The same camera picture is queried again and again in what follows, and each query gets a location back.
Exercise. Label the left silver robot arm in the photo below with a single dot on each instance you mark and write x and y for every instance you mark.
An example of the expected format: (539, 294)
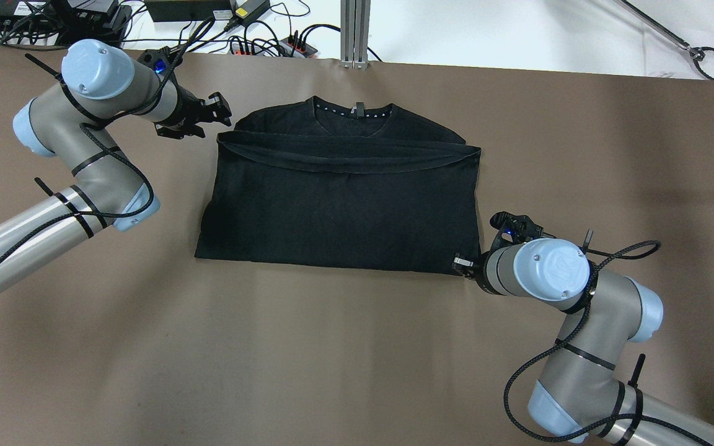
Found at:
(97, 85)

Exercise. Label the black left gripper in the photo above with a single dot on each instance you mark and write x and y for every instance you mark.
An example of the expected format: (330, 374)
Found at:
(186, 109)

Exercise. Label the black power strip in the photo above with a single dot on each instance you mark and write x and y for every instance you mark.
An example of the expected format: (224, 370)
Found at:
(272, 48)

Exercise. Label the aluminium frame profile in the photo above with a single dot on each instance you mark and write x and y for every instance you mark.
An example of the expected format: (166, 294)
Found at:
(354, 31)

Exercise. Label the black power adapter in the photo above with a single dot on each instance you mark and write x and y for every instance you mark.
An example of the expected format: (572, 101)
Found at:
(251, 10)

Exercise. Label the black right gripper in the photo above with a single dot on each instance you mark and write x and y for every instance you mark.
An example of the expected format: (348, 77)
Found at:
(465, 266)

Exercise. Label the black printed t-shirt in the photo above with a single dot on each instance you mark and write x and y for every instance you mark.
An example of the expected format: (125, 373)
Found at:
(313, 183)

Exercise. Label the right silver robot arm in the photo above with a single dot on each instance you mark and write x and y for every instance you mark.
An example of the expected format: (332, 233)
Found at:
(568, 392)

